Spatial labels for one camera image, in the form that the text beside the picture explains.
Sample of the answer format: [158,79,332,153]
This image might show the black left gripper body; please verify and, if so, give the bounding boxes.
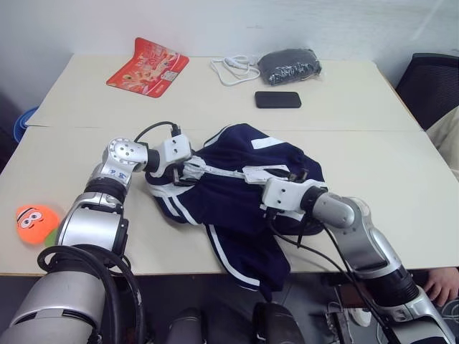
[171,166,188,187]

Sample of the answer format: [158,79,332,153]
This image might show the navy blue striped shorts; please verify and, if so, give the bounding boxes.
[143,123,329,304]

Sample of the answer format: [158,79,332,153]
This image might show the bystander's bare hand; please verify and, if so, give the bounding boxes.
[422,266,459,307]

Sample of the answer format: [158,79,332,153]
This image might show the red snack packet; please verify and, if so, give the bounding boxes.
[105,37,190,98]

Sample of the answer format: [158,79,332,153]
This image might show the dark rounded shape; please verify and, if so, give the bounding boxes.
[167,307,206,344]
[252,302,306,344]

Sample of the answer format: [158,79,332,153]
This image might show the black smartphone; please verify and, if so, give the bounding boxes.
[254,90,303,110]

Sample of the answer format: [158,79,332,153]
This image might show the white shoe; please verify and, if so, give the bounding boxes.
[349,307,372,328]

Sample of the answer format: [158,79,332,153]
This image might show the orange plush toy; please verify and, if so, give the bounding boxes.
[14,204,62,248]

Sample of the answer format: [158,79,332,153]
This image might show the dark grey bagged cloth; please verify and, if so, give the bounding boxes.
[257,48,323,87]

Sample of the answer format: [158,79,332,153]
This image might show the blue bucket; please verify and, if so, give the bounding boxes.
[13,105,39,144]

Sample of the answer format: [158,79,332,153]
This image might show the person in beige clothing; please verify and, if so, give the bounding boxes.
[425,107,459,182]

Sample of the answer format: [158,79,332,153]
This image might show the black mesh chair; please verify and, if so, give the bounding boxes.
[394,52,459,130]

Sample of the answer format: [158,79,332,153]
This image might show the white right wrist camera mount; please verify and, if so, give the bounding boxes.
[258,178,311,212]

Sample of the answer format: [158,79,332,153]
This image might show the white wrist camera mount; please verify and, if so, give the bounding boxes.
[258,178,311,212]
[148,135,194,179]

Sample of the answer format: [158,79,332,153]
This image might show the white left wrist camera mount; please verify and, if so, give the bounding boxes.
[148,135,194,179]

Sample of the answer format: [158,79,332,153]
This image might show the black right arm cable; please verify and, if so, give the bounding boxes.
[265,211,410,344]

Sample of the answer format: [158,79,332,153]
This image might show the thin black left wrist cable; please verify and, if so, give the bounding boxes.
[133,120,182,144]

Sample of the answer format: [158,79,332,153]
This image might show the white coiled cable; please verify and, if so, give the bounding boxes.
[209,55,261,87]

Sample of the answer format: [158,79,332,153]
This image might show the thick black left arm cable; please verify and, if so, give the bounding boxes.
[37,244,145,344]

